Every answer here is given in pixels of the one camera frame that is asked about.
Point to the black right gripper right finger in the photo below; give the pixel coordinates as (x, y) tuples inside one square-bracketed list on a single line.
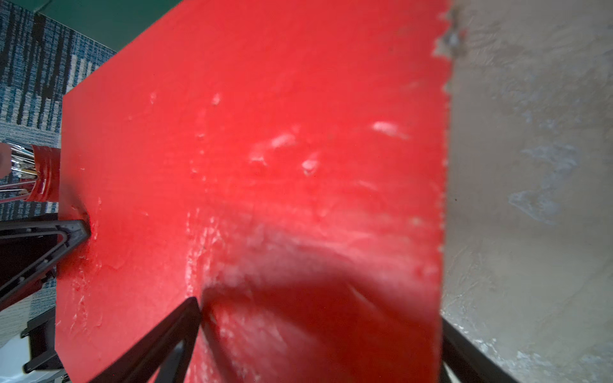
[(467, 362)]

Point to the red pencil cup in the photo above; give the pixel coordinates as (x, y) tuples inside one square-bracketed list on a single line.
[(47, 163)]

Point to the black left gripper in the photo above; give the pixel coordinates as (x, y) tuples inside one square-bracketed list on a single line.
[(30, 250)]

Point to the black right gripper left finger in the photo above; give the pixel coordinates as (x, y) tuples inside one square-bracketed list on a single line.
[(164, 353)]

